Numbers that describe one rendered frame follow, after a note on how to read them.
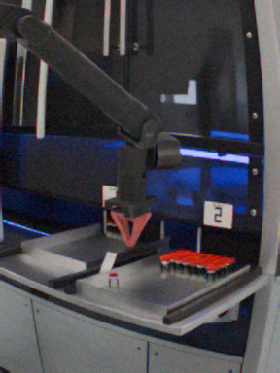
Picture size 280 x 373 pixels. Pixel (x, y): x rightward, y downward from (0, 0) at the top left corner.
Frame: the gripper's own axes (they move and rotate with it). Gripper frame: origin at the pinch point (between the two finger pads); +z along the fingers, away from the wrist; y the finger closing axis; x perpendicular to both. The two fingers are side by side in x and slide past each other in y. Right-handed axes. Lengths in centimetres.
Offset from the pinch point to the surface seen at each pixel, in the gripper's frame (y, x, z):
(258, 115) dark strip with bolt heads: 34.0, -14.4, -25.7
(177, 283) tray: 18.4, -2.0, 14.7
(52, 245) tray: 28, 44, 17
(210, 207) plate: 35.1, -1.3, -0.5
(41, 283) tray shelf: -0.6, 24.9, 16.0
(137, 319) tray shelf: -5.7, -5.8, 15.0
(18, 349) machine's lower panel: 47, 84, 79
